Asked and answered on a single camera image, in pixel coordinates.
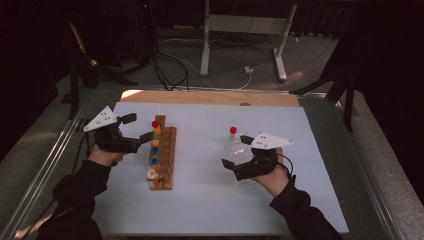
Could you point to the orange-capped test tube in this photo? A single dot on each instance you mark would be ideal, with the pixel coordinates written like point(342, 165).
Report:
point(155, 142)
point(157, 131)

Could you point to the person's right hand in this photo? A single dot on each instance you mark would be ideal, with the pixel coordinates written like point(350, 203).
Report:
point(275, 181)

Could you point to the black tripod stand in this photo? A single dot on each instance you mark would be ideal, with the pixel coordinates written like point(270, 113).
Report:
point(348, 100)
point(74, 83)

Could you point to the blue-capped test tube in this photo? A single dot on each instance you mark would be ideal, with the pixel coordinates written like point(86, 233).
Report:
point(155, 150)
point(154, 161)

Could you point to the wooden test tube rack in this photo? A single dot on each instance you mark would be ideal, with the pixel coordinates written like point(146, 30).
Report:
point(166, 156)

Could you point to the black equipment tower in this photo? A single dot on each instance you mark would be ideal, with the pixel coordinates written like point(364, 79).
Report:
point(145, 30)

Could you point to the aluminium rail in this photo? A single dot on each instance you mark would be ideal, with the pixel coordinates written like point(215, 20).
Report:
point(33, 186)
point(366, 166)

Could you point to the white power plug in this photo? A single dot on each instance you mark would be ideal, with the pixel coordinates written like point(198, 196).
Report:
point(248, 69)

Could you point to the person's left hand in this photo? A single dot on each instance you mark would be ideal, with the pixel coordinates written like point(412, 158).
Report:
point(103, 156)

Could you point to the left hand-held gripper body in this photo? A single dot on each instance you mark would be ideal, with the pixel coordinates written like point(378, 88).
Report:
point(101, 119)

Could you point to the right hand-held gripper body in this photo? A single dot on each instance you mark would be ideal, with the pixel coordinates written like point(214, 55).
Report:
point(270, 141)

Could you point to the clear acrylic test tube rack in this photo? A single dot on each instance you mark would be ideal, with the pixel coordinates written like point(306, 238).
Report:
point(238, 151)

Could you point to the white table mat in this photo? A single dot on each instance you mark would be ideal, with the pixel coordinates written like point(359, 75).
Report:
point(200, 200)

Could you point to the white metal desk frame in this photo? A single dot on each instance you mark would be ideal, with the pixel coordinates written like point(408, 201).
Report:
point(245, 24)

